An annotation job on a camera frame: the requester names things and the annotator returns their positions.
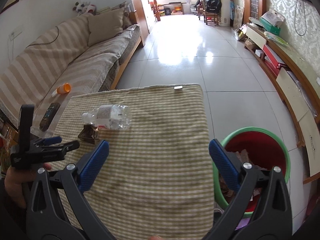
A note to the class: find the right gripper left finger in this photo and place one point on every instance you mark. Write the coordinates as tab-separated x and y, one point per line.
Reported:
46	216

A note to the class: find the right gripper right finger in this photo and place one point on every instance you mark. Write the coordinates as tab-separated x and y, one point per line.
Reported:
271	218

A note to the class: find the red green trash bucket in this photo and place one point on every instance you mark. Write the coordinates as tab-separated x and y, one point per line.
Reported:
261	148

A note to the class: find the person left hand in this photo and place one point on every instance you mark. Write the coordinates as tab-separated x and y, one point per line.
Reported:
13	184

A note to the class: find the purple plastic stool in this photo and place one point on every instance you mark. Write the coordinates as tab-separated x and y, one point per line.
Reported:
218	214

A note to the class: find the black remote control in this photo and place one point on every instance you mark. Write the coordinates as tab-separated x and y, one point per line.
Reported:
48	116

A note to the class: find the brown crumpled wrapper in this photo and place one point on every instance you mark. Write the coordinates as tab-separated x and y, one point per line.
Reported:
89	134

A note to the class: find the orange capped bottle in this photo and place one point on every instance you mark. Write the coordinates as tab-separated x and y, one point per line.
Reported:
62	89

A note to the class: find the clear plastic bottle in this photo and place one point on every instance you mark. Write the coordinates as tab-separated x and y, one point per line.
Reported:
113	117

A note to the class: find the striped beige sofa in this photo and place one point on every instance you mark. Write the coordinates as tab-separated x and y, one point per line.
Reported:
62	55

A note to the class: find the curved wooden tv cabinet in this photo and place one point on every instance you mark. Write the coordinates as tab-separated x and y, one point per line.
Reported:
295	82

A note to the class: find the beige sofa cushion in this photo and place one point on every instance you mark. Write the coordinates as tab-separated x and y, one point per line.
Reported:
105	26

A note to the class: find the plush toy on sofa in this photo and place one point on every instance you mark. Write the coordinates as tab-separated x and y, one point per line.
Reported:
84	8

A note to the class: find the green storage box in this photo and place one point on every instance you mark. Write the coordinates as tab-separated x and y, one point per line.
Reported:
272	21

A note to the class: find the wooden chair with bag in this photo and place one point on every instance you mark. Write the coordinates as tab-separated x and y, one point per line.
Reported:
210	9

